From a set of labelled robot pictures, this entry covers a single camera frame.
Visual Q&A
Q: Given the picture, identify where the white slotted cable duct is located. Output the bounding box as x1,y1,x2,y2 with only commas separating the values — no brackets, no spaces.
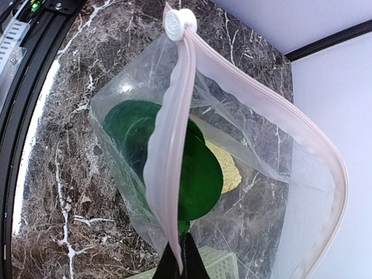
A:
0,22,24,76

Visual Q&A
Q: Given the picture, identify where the green perforated plastic basket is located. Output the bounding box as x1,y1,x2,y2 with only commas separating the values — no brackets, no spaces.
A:
124,245,239,279

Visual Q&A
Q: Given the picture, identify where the green pepper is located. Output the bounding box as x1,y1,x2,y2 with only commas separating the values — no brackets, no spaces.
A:
103,99,224,233

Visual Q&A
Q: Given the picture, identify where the clear zip top bag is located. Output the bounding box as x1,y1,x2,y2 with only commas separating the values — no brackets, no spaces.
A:
90,5,348,278

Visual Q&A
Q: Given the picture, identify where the black frame post left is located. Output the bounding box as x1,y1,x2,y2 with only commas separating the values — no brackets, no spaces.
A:
285,19,372,62

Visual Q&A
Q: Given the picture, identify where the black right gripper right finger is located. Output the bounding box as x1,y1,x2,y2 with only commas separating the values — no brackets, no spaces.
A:
181,232,209,279

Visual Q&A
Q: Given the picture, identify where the black front rail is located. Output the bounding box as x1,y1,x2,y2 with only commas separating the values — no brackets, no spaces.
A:
1,1,85,278

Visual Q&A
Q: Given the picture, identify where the beige walnut-like food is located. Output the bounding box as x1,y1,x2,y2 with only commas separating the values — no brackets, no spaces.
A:
205,141,242,194

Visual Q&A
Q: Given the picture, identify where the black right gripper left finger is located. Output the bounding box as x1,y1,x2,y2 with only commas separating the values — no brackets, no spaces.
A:
152,243,181,279

